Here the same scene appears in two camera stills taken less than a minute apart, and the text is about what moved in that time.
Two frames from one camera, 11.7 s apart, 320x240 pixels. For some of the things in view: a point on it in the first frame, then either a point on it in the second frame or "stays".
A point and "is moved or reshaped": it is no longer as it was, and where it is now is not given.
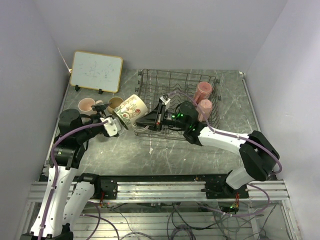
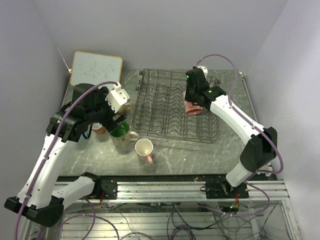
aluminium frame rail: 178,192 stays
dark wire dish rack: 178,87 stays
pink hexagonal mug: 206,106 → 144,149
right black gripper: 153,121 → 187,97
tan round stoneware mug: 116,101 is moved or reshaped
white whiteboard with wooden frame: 96,71 stays
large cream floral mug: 130,110 → 121,136
